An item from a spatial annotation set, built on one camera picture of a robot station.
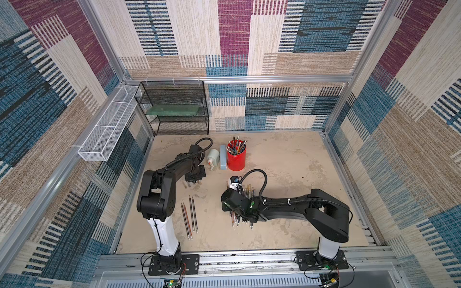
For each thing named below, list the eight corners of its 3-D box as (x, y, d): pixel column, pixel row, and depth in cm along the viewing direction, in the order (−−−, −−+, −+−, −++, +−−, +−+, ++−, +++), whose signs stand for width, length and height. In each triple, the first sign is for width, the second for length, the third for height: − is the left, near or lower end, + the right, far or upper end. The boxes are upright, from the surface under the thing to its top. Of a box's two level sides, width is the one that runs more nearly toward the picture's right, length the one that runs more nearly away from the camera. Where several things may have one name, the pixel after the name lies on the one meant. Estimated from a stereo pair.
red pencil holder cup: (226, 171, 103) (225, 153, 91) (227, 157, 110) (226, 139, 97) (244, 171, 103) (246, 153, 91) (244, 157, 110) (245, 139, 97)
